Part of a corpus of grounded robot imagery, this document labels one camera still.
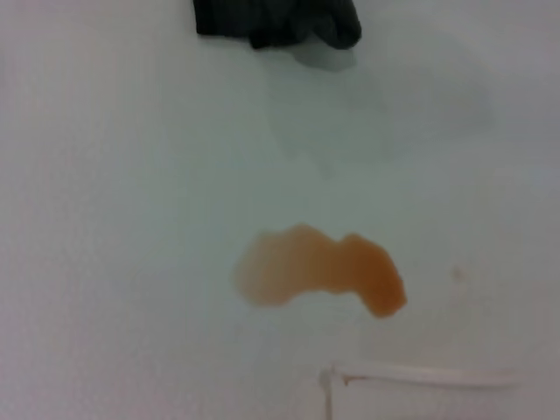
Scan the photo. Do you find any dark blue rag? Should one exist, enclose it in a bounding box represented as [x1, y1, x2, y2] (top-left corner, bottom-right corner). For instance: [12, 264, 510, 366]
[192, 0, 363, 51]

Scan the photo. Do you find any orange-brown liquid stain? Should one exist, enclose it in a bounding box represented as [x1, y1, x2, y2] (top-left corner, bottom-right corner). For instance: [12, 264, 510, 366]
[234, 222, 409, 319]

